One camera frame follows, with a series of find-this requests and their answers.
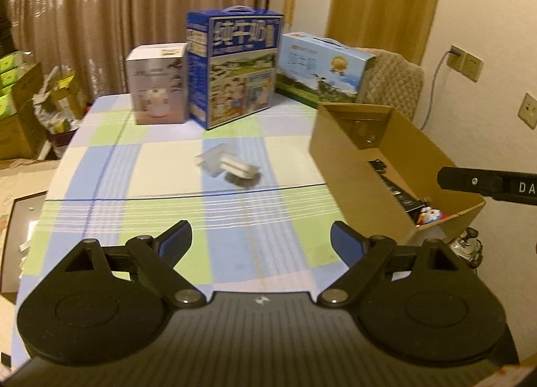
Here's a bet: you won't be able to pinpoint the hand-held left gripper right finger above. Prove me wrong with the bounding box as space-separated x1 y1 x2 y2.
316 221 462 309

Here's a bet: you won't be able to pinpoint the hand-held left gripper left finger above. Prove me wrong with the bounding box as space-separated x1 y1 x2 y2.
63 220 207 309

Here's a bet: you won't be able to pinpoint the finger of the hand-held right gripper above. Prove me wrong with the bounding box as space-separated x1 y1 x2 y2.
437 166 504 200

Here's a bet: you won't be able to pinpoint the colourful snack packet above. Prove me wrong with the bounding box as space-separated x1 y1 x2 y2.
415 207 450 227

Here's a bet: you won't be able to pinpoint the black items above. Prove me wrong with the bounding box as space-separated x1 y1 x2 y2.
368 160 433 215

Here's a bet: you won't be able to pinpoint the brown cardboard box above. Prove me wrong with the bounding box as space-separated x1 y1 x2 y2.
309 102 486 245

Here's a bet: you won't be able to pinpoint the clear plastic packet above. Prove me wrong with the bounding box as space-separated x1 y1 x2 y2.
195 143 261 189

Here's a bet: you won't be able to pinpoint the shiny metal object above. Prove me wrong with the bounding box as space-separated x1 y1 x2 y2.
448 228 484 269

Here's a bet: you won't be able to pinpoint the quilted beige chair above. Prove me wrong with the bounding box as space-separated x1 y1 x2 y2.
356 49 424 123

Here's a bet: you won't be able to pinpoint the dark framed panel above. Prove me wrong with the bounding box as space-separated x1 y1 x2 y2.
0 191 49 295

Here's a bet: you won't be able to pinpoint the white appliance box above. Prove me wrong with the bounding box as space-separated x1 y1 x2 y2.
125 42 189 125

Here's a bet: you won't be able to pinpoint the dark blue milk carton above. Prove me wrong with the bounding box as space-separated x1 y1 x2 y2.
186 5 285 130

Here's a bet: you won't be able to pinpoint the light blue milk carton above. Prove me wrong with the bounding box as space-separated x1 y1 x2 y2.
275 32 377 110

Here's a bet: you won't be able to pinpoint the crumpled plastic bag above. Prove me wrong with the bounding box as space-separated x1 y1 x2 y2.
33 66 64 136

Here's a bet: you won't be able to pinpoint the stack of green boxes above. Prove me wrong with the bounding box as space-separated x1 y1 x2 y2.
0 52 48 160

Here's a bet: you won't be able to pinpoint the beige curtain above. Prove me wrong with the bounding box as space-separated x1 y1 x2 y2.
0 0 275 96

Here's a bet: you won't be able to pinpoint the beige wall socket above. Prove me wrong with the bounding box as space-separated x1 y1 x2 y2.
517 93 537 130
461 54 484 82

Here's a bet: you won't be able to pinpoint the grey power cable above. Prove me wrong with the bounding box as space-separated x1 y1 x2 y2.
421 49 454 132

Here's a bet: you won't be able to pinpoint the wall socket with plug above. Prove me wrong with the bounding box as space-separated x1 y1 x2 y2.
446 45 467 71

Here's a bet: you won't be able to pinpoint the yellow wall strip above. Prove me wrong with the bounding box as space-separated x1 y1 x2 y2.
285 0 299 34

